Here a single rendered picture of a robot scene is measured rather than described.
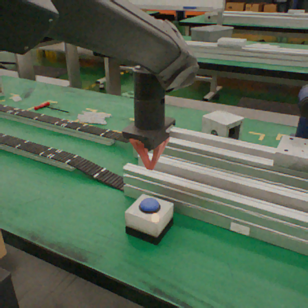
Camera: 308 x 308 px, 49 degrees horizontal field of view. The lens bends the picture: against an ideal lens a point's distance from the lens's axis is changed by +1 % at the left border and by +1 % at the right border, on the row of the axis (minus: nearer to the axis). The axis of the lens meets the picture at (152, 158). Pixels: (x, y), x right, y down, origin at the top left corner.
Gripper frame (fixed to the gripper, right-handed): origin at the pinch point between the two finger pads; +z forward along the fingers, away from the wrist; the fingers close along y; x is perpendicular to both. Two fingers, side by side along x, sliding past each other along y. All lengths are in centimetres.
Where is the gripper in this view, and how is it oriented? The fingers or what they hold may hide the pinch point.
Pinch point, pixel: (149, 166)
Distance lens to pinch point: 67.4
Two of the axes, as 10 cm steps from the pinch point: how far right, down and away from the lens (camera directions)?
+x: -8.8, -2.3, 4.2
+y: 4.7, -4.3, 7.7
